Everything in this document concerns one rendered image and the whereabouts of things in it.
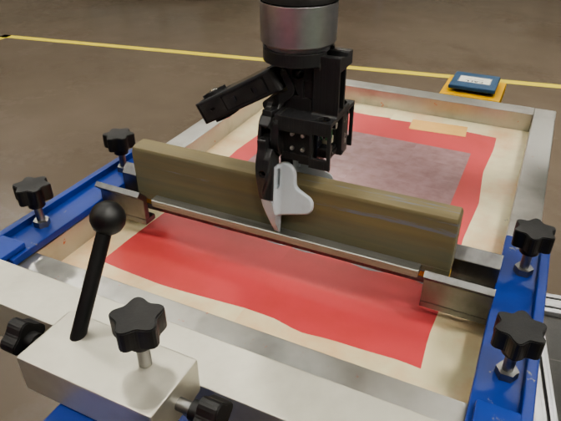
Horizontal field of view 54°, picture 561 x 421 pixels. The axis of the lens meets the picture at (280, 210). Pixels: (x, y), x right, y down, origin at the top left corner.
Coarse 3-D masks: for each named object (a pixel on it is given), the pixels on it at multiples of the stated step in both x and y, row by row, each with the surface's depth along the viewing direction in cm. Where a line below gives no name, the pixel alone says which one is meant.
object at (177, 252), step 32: (352, 160) 94; (160, 224) 77; (192, 224) 77; (128, 256) 71; (160, 256) 71; (192, 256) 71; (224, 256) 71; (256, 256) 71; (192, 288) 66; (224, 288) 66; (256, 288) 66
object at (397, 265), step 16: (160, 208) 70; (176, 208) 69; (192, 208) 69; (224, 224) 67; (240, 224) 66; (256, 224) 66; (288, 240) 64; (304, 240) 63; (320, 240) 63; (352, 256) 61; (368, 256) 60; (384, 256) 60; (400, 272) 59; (416, 272) 58
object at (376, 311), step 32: (384, 128) 105; (384, 160) 94; (416, 160) 94; (448, 160) 94; (480, 160) 94; (416, 192) 85; (448, 192) 85; (288, 256) 71; (320, 256) 71; (288, 288) 66; (320, 288) 66; (352, 288) 66; (384, 288) 66; (416, 288) 66; (288, 320) 61; (320, 320) 61; (352, 320) 61; (384, 320) 61; (416, 320) 61; (384, 352) 57; (416, 352) 57
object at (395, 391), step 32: (352, 96) 116; (384, 96) 113; (416, 96) 110; (448, 96) 110; (192, 128) 97; (224, 128) 101; (512, 128) 105; (544, 128) 97; (544, 160) 86; (544, 192) 78; (512, 224) 71; (32, 256) 65; (64, 256) 71; (128, 288) 61; (192, 320) 56; (224, 320) 56; (256, 352) 53; (288, 352) 53; (352, 384) 49; (384, 384) 49; (448, 416) 47
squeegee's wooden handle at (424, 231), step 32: (160, 160) 68; (192, 160) 66; (224, 160) 65; (160, 192) 71; (192, 192) 68; (224, 192) 66; (256, 192) 64; (320, 192) 60; (352, 192) 59; (384, 192) 59; (288, 224) 64; (320, 224) 62; (352, 224) 60; (384, 224) 58; (416, 224) 57; (448, 224) 55; (416, 256) 59; (448, 256) 57
